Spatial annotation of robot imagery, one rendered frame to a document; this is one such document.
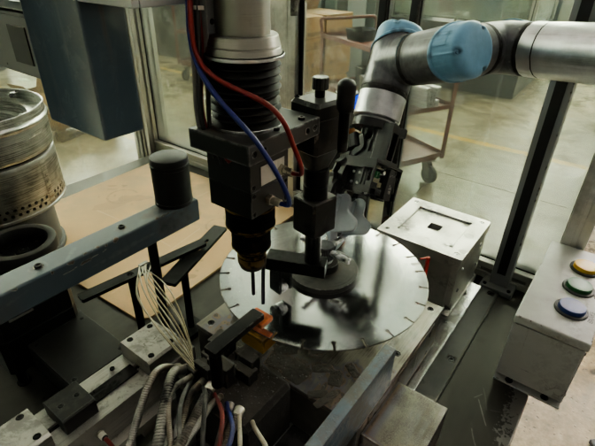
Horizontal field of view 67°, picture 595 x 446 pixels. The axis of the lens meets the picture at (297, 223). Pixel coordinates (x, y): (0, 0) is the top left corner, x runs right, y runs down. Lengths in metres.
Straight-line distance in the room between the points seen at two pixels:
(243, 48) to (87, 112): 0.20
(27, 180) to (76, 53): 0.59
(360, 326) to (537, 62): 0.43
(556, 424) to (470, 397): 1.08
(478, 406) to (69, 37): 0.78
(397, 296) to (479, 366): 0.28
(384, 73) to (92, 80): 0.42
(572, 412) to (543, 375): 1.13
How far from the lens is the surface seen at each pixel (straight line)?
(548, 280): 0.93
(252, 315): 0.61
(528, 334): 0.84
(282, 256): 0.63
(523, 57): 0.74
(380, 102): 0.72
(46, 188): 1.11
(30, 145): 1.07
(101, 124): 0.51
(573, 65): 0.71
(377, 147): 0.71
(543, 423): 1.92
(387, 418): 0.72
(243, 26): 0.43
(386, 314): 0.67
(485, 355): 0.95
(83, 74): 0.52
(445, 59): 0.65
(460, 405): 0.86
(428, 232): 0.98
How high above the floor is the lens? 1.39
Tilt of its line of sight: 31 degrees down
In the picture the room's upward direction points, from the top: 1 degrees clockwise
